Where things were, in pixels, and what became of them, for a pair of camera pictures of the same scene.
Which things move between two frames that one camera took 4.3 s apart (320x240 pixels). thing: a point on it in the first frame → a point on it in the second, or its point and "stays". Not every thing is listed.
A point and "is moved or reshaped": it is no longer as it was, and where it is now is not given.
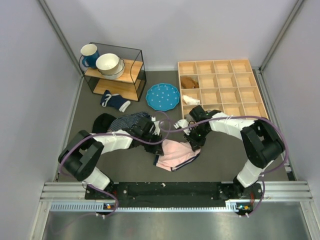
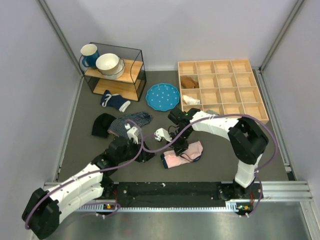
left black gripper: [156, 148] → [144, 155]
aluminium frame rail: [271, 190] stays
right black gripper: [195, 144] → [179, 147]
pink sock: [175, 154] is moved or reshaped
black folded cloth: [102, 122] stays
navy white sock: [114, 101] stays
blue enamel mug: [90, 53] stays
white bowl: [107, 64] stays
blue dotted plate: [162, 97] stays
